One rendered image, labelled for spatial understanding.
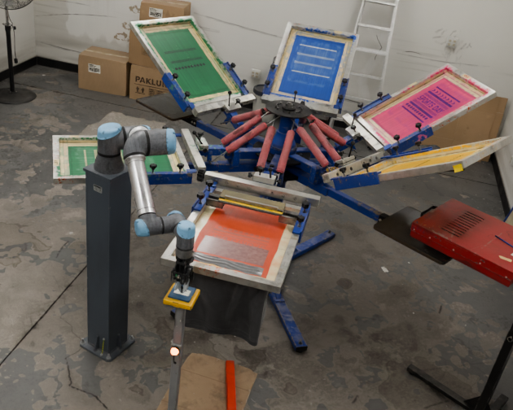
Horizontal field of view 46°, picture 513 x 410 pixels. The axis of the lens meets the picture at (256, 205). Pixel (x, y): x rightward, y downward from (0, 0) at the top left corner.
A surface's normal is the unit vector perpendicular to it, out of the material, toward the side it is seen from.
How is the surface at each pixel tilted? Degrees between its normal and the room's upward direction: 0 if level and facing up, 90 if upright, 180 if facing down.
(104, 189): 90
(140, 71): 89
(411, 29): 90
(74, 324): 0
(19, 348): 0
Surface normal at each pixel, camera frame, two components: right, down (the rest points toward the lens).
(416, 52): -0.23, 0.46
